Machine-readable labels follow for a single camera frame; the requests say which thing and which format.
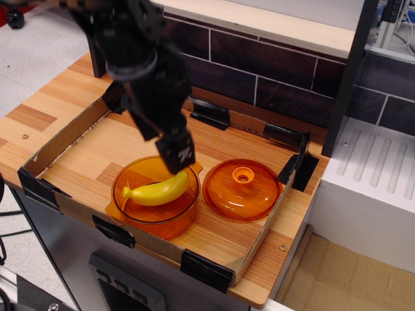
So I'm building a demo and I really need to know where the dark shelf post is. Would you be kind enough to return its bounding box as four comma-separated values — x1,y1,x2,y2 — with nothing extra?
322,0,379,157

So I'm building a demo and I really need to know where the white toy sink drainboard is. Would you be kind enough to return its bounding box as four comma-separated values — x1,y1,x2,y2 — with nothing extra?
310,119,414,273

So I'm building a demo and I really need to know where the yellow plastic banana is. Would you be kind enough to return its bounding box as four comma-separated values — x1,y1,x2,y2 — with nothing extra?
123,170,189,207

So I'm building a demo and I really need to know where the orange transparent pot lid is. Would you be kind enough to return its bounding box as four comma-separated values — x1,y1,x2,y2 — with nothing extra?
203,159,283,223

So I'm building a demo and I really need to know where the light wooden shelf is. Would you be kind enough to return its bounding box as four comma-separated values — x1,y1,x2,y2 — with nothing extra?
156,0,355,59

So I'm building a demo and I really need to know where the cardboard fence with black tape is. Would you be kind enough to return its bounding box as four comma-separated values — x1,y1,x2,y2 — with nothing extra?
18,70,320,295

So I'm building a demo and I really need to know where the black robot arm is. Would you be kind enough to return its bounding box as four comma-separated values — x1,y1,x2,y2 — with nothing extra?
66,1,195,174

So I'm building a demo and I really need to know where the black chair caster wheel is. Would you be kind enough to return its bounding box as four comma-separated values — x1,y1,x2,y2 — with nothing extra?
6,8,25,29

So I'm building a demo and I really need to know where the orange transparent pot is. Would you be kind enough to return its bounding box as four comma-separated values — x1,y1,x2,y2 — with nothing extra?
106,156,202,240

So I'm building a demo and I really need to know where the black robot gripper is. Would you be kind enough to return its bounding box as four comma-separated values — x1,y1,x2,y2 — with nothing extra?
120,48,196,174

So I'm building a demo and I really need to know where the grey toy oven front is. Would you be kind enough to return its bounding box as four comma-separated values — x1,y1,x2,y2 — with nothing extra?
89,254,167,310

